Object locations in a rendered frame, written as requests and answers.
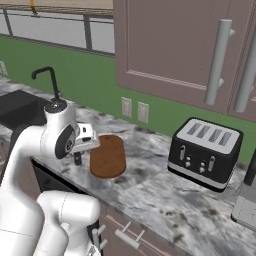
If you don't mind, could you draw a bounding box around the yellow post outside window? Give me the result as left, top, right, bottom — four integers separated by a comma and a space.
29, 0, 38, 16

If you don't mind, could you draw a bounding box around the black sink tap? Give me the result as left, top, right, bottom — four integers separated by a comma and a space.
31, 66, 63, 102

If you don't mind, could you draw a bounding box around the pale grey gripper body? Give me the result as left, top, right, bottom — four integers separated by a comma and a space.
71, 132, 101, 156

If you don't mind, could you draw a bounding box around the white wall socket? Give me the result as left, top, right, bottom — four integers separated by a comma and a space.
120, 96, 133, 119
137, 101, 150, 125
0, 60, 9, 77

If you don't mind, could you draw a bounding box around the black sink basin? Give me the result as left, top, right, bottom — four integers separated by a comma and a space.
0, 89, 52, 132

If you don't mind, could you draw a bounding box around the grey drawer bar handle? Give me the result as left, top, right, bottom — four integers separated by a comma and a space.
91, 224, 109, 252
114, 221, 146, 251

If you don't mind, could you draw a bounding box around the grey cupboard bar handle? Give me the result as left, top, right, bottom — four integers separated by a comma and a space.
204, 18, 236, 106
233, 29, 256, 114

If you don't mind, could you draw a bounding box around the brown oval cutting board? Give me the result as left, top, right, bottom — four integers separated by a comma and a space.
89, 134, 128, 180

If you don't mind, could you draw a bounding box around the mauve drawer front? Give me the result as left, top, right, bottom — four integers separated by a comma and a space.
99, 201, 193, 256

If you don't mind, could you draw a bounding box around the window with dark frame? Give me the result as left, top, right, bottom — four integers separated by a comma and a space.
0, 0, 116, 57

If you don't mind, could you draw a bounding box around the black and white toaster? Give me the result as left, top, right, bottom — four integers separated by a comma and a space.
167, 116, 245, 194

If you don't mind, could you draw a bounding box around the mauve wall cupboard door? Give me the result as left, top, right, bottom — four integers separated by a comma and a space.
226, 0, 256, 123
112, 0, 249, 115

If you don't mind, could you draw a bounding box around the grey and black coffee machine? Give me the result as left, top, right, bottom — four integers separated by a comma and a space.
230, 149, 256, 233

